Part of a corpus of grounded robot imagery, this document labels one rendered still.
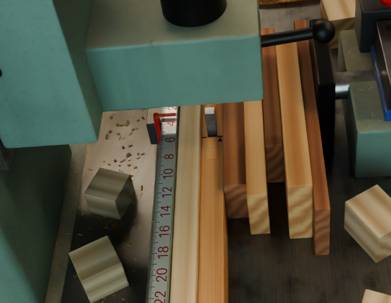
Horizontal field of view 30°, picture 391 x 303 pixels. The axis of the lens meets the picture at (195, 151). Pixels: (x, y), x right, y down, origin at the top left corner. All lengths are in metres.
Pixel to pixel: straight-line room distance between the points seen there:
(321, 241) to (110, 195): 0.26
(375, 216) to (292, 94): 0.13
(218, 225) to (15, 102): 0.19
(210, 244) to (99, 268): 0.16
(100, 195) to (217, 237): 0.22
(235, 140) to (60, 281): 0.25
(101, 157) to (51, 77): 0.32
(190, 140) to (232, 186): 0.06
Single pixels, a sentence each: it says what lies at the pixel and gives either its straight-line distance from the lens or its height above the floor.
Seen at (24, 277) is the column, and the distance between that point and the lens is 0.70.
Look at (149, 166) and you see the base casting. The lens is 0.84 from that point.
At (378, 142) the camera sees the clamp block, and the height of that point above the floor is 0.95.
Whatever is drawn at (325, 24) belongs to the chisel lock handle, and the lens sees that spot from 0.59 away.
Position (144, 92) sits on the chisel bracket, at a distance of 0.59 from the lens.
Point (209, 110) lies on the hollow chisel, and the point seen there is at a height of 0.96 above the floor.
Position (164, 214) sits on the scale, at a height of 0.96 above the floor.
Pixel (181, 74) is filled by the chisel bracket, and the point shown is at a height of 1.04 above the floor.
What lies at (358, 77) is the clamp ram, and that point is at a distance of 0.68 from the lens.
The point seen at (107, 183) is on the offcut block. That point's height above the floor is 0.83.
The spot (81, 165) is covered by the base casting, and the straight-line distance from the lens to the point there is 0.86.
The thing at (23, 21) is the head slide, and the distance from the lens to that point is 0.52.
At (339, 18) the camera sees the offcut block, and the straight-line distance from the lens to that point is 0.78.
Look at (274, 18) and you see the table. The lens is 0.85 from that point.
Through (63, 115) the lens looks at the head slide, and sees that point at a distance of 0.57.
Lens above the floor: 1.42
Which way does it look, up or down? 47 degrees down
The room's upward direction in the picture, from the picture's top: 10 degrees counter-clockwise
